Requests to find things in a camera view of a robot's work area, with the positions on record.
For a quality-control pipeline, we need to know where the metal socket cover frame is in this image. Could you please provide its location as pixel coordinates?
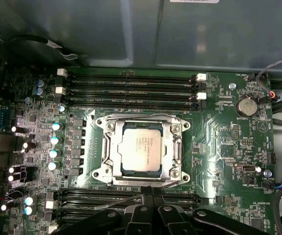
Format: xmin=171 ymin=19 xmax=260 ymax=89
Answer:
xmin=105 ymin=119 xmax=182 ymax=183

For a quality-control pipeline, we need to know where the CPU chip with silver top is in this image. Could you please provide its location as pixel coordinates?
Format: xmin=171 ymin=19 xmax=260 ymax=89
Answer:
xmin=117 ymin=122 xmax=167 ymax=177

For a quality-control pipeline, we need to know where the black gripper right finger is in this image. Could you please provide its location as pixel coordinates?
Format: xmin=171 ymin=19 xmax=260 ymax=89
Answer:
xmin=154 ymin=187 xmax=264 ymax=235

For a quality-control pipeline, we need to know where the black PC case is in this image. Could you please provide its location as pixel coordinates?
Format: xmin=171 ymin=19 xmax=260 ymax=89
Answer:
xmin=0 ymin=0 xmax=282 ymax=235

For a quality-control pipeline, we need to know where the CPU socket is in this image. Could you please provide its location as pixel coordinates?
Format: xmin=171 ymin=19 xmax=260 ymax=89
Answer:
xmin=91 ymin=112 xmax=192 ymax=189

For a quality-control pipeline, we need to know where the green motherboard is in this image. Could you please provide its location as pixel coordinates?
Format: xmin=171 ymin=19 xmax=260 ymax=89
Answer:
xmin=0 ymin=66 xmax=279 ymax=235

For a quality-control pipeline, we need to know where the round coin battery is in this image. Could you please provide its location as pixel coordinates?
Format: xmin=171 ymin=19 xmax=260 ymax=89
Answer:
xmin=236 ymin=96 xmax=258 ymax=118

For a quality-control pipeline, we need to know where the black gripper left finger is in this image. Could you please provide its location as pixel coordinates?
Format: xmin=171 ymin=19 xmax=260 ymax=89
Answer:
xmin=57 ymin=186 xmax=155 ymax=235

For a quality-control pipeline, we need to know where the thin grey fan wire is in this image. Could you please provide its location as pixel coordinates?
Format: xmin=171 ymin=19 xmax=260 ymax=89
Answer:
xmin=256 ymin=56 xmax=282 ymax=98

